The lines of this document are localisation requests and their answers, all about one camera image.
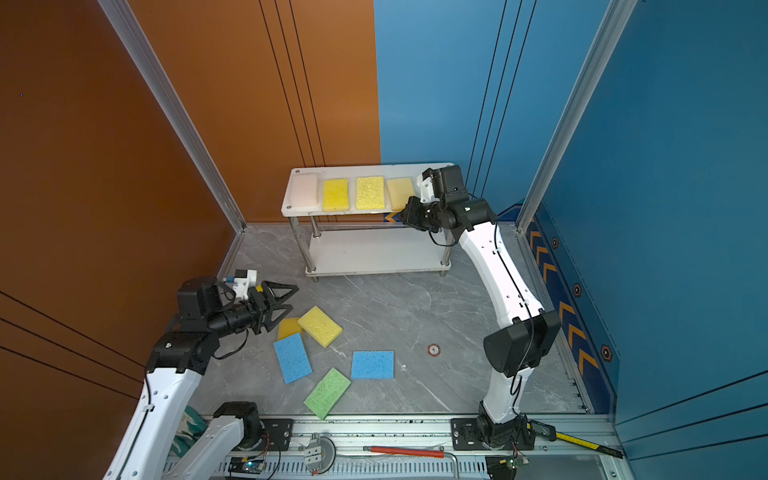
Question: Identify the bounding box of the aluminium corner post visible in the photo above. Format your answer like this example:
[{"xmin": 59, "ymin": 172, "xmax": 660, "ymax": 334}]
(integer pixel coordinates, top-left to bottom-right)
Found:
[
  {"xmin": 97, "ymin": 0, "xmax": 248, "ymax": 233},
  {"xmin": 515, "ymin": 0, "xmax": 638, "ymax": 233}
]

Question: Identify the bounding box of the yellow cellulose sponge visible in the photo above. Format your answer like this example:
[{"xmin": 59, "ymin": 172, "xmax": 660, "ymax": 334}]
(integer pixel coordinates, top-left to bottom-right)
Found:
[
  {"xmin": 298, "ymin": 306, "xmax": 343, "ymax": 348},
  {"xmin": 356, "ymin": 176, "xmax": 386, "ymax": 211}
]

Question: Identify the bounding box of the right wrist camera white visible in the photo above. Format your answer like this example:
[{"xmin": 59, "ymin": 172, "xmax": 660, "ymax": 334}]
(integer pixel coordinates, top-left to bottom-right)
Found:
[{"xmin": 417, "ymin": 168, "xmax": 435, "ymax": 204}]

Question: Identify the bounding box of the aluminium front rail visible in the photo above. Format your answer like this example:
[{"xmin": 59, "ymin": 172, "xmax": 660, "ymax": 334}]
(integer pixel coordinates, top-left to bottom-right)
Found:
[{"xmin": 179, "ymin": 412, "xmax": 631, "ymax": 480}]

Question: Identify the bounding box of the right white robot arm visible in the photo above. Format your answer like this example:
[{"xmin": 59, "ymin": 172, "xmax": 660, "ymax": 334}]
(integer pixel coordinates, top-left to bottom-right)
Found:
[{"xmin": 400, "ymin": 165, "xmax": 562, "ymax": 451}]

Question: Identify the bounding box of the circuit board right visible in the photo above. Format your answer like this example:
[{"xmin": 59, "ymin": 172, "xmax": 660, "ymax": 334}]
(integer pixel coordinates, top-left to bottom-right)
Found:
[{"xmin": 499, "ymin": 451, "xmax": 530, "ymax": 470}]

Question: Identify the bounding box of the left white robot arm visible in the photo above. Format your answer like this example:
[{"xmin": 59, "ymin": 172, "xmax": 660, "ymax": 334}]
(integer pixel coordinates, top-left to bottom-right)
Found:
[{"xmin": 104, "ymin": 276, "xmax": 299, "ymax": 479}]

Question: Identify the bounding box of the round grey socket plate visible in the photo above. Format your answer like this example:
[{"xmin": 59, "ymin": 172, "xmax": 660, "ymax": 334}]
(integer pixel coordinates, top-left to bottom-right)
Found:
[{"xmin": 304, "ymin": 434, "xmax": 336, "ymax": 476}]

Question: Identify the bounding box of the white two-tier metal shelf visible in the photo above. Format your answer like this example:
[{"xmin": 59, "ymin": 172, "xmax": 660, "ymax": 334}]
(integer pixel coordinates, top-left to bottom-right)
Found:
[{"xmin": 281, "ymin": 163, "xmax": 451, "ymax": 279}]

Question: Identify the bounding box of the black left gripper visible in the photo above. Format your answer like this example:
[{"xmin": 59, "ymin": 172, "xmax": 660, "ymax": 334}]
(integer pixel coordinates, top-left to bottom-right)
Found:
[{"xmin": 209, "ymin": 282, "xmax": 298, "ymax": 341}]

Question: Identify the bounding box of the aluminium left corner post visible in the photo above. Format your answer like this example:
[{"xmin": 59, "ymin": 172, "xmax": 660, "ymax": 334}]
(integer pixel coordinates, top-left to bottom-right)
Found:
[{"xmin": 97, "ymin": 0, "xmax": 248, "ymax": 233}]

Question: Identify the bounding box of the yellow black tape measure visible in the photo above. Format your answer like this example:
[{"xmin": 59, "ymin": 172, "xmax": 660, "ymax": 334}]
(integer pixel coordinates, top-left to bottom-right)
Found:
[{"xmin": 528, "ymin": 420, "xmax": 624, "ymax": 459}]

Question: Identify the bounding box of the green cellulose sponge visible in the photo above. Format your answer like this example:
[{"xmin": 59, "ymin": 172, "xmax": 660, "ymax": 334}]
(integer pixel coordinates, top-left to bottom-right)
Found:
[{"xmin": 304, "ymin": 368, "xmax": 351, "ymax": 420}]

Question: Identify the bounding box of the red handled tool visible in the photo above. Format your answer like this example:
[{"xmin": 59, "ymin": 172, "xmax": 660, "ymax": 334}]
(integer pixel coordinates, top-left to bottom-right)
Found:
[{"xmin": 363, "ymin": 445, "xmax": 460, "ymax": 479}]

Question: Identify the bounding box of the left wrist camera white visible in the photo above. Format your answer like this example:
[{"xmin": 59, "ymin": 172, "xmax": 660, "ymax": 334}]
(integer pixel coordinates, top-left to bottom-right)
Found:
[{"xmin": 224, "ymin": 269, "xmax": 258, "ymax": 301}]

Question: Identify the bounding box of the blue cellulose sponge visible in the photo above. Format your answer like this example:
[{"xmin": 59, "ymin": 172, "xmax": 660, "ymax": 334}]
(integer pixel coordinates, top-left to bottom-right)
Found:
[
  {"xmin": 274, "ymin": 333, "xmax": 312, "ymax": 384},
  {"xmin": 351, "ymin": 351, "xmax": 395, "ymax": 380}
]

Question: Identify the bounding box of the green circuit board left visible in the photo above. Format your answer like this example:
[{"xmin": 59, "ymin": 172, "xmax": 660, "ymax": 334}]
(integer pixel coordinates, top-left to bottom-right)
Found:
[{"xmin": 227, "ymin": 457, "xmax": 267, "ymax": 477}]

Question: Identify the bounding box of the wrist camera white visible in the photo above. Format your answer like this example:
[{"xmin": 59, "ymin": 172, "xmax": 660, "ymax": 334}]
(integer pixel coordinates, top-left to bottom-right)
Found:
[
  {"xmin": 224, "ymin": 269, "xmax": 258, "ymax": 301},
  {"xmin": 417, "ymin": 168, "xmax": 435, "ymax": 204}
]

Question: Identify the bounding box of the yellow foam sponge front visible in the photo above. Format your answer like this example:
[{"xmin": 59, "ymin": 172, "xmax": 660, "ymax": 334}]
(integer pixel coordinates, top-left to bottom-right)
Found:
[{"xmin": 322, "ymin": 178, "xmax": 350, "ymax": 212}]

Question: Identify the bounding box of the white foam sponge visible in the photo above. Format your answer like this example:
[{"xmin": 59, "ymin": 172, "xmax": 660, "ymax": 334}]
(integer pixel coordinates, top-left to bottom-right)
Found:
[{"xmin": 289, "ymin": 174, "xmax": 319, "ymax": 209}]

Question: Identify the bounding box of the aluminium right corner post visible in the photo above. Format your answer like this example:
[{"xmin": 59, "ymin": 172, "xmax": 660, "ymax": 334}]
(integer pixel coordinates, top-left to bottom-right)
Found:
[{"xmin": 515, "ymin": 0, "xmax": 638, "ymax": 233}]

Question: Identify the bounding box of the orange-yellow thick sponge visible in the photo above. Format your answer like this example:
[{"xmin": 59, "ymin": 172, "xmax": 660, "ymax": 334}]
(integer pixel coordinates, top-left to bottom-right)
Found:
[{"xmin": 386, "ymin": 177, "xmax": 415, "ymax": 211}]

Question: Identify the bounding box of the small orange-yellow sponge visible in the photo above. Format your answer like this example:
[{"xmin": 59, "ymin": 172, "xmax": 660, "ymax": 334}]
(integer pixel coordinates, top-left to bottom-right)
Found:
[{"xmin": 277, "ymin": 318, "xmax": 303, "ymax": 341}]

